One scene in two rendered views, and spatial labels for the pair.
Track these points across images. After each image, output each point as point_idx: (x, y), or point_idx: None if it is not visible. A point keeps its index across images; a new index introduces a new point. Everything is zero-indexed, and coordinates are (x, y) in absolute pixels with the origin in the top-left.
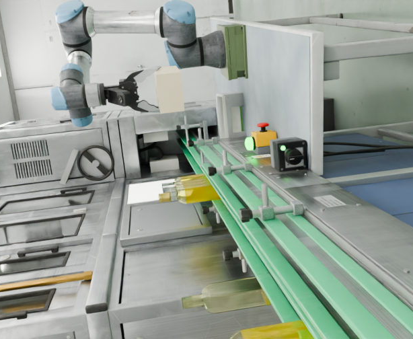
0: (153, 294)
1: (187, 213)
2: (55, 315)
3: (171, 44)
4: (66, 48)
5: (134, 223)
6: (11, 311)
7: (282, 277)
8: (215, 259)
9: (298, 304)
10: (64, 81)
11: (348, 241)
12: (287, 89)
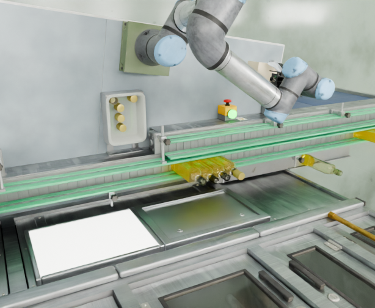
0: (324, 195)
1: (191, 202)
2: None
3: (187, 41)
4: (223, 37)
5: (226, 222)
6: None
7: (356, 126)
8: (264, 187)
9: (367, 126)
10: (317, 73)
11: (356, 106)
12: None
